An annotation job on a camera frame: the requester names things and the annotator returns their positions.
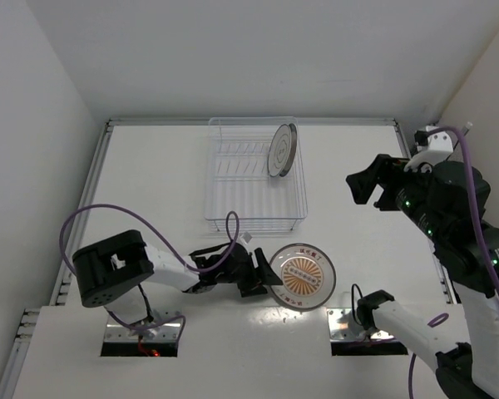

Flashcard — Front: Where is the orange sunburst plate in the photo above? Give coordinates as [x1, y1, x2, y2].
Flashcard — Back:
[269, 243, 336, 312]

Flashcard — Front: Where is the green rimmed white plate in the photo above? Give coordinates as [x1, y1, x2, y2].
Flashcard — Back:
[267, 123, 291, 177]

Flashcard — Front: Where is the blue rimmed white plate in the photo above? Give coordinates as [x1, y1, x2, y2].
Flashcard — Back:
[287, 123, 299, 172]

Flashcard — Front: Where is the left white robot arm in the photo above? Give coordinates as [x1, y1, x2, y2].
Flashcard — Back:
[72, 229, 283, 332]

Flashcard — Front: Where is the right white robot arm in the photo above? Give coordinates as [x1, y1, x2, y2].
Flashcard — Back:
[347, 155, 499, 398]

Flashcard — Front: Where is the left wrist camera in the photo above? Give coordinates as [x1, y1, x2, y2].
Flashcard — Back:
[239, 232, 252, 244]

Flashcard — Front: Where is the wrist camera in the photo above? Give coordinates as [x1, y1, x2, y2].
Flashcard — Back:
[239, 232, 252, 244]
[404, 126, 454, 173]

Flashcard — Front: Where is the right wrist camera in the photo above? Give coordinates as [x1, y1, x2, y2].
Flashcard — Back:
[404, 126, 454, 173]

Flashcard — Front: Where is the black wall cable with plug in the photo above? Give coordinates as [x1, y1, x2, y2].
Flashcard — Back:
[451, 121, 474, 161]

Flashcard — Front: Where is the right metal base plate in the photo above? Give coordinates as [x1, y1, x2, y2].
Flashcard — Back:
[327, 308, 396, 343]

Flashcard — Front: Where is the metal base plate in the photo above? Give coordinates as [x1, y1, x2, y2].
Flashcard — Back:
[327, 308, 396, 343]
[103, 310, 182, 343]

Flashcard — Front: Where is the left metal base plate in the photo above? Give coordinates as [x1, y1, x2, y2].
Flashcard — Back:
[103, 310, 182, 343]

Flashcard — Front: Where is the clear wire dish rack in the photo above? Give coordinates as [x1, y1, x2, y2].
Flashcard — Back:
[204, 116, 308, 234]

